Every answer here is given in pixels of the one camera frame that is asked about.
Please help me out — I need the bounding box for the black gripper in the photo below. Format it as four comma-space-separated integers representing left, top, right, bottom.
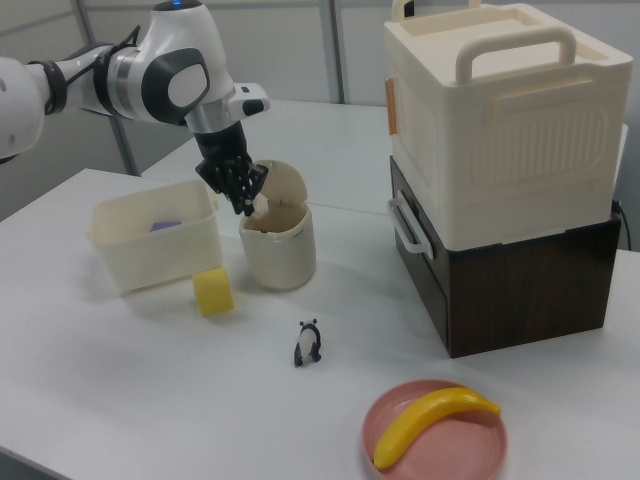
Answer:
193, 121, 270, 217

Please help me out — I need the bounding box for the cream trash can with lid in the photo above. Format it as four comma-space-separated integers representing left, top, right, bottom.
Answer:
238, 158, 317, 292

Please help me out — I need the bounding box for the yellow cube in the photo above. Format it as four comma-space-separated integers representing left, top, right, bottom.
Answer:
192, 266, 236, 317

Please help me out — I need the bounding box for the white plastic storage bin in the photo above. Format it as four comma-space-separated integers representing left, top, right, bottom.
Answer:
85, 180, 224, 297

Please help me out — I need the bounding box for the panda figurine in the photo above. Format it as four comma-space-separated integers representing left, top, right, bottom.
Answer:
292, 318, 323, 369

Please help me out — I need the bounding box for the yellow toy banana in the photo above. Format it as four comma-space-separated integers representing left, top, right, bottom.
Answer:
373, 385, 502, 471

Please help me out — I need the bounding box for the dark wooden drawer cabinet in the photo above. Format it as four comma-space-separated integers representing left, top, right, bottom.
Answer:
388, 154, 623, 360

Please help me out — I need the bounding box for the pink plate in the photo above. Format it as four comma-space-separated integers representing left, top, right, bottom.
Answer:
362, 379, 509, 480

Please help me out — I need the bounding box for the white drawer handle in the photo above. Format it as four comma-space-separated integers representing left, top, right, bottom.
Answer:
388, 195, 434, 260

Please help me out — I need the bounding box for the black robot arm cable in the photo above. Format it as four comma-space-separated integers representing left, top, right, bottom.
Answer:
27, 25, 144, 116

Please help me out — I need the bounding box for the cream storage box with handle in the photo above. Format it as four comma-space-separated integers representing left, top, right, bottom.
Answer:
383, 0, 633, 252

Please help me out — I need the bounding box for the black cable behind cabinet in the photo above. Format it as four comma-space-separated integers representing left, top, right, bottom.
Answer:
610, 198, 627, 251

